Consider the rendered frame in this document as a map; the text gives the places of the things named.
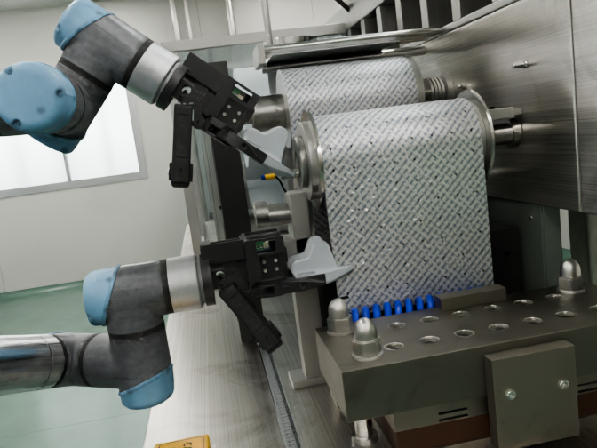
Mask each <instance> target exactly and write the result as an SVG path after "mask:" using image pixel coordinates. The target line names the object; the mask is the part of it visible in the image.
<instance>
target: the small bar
mask: <svg viewBox="0 0 597 448"><path fill-rule="evenodd" d="M501 300H506V289H505V287H504V286H502V285H500V284H491V285H486V286H481V287H475V288H471V289H465V290H460V291H454V292H445V293H440V294H435V295H434V302H435V306H436V307H437V308H438V309H440V311H446V310H452V309H457V308H466V307H471V306H476V305H481V304H486V303H491V302H496V301H501Z"/></svg>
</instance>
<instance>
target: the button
mask: <svg viewBox="0 0 597 448"><path fill-rule="evenodd" d="M155 448H211V442H210V437H209V435H208V434H206V435H201V436H193V437H189V438H183V439H179V440H174V441H170V442H165V443H160V444H156V445H155Z"/></svg>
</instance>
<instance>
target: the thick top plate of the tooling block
mask: <svg viewBox="0 0 597 448"><path fill-rule="evenodd" d="M583 286H584V287H585V292H581V293H576V294H566V293H560V292H557V287H559V285H556V286H551V287H546V288H541V289H536V290H531V291H526V292H517V293H511V294H507V295H506V300H501V301H496V302H491V303H486V304H481V305H476V306H471V307H466V308H457V309H452V310H446V311H441V310H440V309H438V308H427V309H421V310H416V311H411V312H406V313H401V314H396V315H390V316H382V317H376V318H371V321H372V322H373V323H374V324H375V325H376V328H377V335H379V337H380V341H381V349H382V350H383V351H384V355H383V356H382V357H380V358H379V359H377V360H373V361H365V362H364V361H357V360H354V359H353V357H352V354H353V345H352V340H353V339H354V333H351V334H348V335H345V336H330V335H329V334H328V333H327V331H328V326H326V327H321V328H316V329H315V337H316V343H317V350H318V357H319V364H320V370H321V372H322V375H323V377H324V378H325V380H326V382H327V384H328V385H329V387H330V390H331V392H332V394H333V395H334V397H335V399H336V401H337V403H338V406H339V408H340V409H341V411H342V412H343V414H344V416H345V418H346V421H347V423H350V422H355V421H359V420H367V419H372V418H377V417H381V416H386V415H390V414H395V413H399V412H407V411H412V410H417V409H421V408H425V407H429V406H434V405H438V404H446V403H451V402H456V401H460V400H465V399H469V398H474V397H478V396H486V395H487V386H486V375H485V365H484V355H486V354H490V353H496V352H500V351H505V350H509V349H515V348H523V347H527V346H533V345H537V344H542V343H547V342H551V341H557V340H566V341H568V342H570V343H572V344H574V347H575V361H576V376H577V377H580V376H584V375H588V374H593V373H597V285H595V284H590V283H587V282H586V281H583Z"/></svg>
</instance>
